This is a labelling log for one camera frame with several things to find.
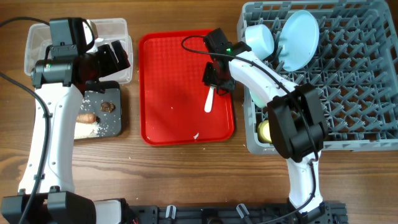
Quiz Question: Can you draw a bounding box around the white plastic spoon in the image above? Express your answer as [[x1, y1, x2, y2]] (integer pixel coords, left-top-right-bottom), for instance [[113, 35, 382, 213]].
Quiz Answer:
[[204, 86, 215, 113]]

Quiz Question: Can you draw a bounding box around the brown food scrap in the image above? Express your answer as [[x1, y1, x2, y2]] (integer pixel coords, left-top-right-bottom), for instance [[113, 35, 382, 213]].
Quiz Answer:
[[100, 101, 116, 113]]

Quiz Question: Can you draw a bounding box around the light blue bowl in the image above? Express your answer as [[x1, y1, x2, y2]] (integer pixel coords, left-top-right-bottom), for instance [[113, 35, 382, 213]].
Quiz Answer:
[[245, 24, 274, 60]]

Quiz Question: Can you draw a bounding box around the white rice pile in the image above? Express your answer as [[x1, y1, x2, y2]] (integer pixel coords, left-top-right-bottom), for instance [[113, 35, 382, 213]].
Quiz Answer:
[[73, 93, 121, 140]]

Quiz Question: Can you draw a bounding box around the yellow plastic cup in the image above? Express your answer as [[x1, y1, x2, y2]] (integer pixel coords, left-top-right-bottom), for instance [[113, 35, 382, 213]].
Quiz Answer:
[[257, 120, 272, 144]]

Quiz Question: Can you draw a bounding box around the large light blue plate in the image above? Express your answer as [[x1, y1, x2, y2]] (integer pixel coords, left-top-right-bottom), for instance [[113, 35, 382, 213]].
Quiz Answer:
[[278, 10, 320, 72]]

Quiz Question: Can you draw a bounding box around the green small bowl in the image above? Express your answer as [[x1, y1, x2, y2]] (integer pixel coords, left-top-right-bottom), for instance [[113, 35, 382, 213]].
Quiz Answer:
[[249, 90, 266, 108]]

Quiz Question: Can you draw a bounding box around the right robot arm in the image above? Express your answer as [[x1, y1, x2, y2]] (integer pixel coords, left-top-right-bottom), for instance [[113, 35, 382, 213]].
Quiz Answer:
[[201, 28, 328, 223]]

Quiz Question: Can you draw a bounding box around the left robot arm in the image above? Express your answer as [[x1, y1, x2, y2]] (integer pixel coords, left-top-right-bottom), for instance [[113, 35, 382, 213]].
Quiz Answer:
[[1, 17, 139, 223]]

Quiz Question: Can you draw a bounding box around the black waste tray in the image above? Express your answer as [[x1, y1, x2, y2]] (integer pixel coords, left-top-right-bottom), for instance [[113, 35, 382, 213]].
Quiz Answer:
[[74, 81, 122, 140]]

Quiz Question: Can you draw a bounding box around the grey dishwasher rack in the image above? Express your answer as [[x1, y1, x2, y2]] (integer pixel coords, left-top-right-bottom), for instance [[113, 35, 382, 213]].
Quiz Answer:
[[237, 1, 397, 152]]

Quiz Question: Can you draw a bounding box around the clear plastic bin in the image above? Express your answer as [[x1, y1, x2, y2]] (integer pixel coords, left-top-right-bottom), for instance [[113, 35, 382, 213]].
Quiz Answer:
[[24, 18, 134, 84]]

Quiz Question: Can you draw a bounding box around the red serving tray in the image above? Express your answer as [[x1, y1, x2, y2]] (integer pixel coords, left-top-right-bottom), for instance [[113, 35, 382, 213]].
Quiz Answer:
[[139, 30, 234, 146]]

